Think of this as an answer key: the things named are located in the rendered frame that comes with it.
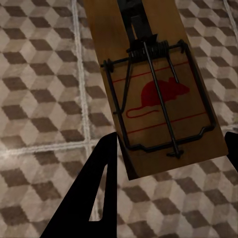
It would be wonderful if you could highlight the mousetrap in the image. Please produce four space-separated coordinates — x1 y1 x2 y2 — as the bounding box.
82 0 229 180

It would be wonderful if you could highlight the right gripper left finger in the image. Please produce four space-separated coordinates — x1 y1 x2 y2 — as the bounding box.
40 132 117 238

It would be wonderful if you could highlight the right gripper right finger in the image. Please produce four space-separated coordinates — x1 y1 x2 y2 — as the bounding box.
224 131 238 172

